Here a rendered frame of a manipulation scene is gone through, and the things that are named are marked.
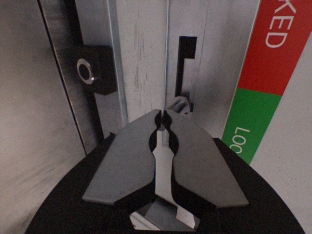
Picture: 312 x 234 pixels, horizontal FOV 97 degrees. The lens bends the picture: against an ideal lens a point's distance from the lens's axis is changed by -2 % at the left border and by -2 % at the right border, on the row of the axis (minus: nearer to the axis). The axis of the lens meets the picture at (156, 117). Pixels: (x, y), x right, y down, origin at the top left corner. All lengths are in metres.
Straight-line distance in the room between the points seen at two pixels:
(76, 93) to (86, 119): 0.05
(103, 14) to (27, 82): 0.12
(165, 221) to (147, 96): 0.24
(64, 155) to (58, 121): 0.06
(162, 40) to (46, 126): 0.20
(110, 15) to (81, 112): 0.16
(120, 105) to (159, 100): 0.06
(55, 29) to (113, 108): 0.13
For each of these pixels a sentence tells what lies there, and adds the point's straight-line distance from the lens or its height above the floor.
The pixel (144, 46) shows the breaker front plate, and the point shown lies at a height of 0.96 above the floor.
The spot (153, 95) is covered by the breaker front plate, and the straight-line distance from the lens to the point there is 0.19.
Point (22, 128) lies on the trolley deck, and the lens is 0.25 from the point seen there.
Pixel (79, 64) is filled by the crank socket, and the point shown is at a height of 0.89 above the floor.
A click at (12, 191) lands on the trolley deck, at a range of 0.29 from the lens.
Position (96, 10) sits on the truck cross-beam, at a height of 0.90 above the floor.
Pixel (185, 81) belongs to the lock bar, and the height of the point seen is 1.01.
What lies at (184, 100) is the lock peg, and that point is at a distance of 0.17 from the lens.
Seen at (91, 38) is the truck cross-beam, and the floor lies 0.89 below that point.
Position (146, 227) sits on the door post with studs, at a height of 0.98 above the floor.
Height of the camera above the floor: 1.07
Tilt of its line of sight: 27 degrees down
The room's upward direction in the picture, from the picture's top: 108 degrees clockwise
